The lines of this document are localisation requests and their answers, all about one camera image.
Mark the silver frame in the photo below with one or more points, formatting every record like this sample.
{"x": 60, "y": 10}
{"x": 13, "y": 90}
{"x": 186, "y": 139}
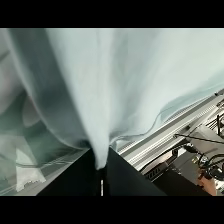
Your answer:
{"x": 173, "y": 128}

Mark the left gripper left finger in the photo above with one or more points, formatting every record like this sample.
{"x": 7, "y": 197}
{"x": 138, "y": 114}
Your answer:
{"x": 78, "y": 180}

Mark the pale blue shirt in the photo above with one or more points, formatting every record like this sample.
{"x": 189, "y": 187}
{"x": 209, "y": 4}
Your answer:
{"x": 110, "y": 83}

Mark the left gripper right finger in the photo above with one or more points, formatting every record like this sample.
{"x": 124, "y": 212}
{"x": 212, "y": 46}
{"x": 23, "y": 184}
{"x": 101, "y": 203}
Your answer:
{"x": 128, "y": 181}

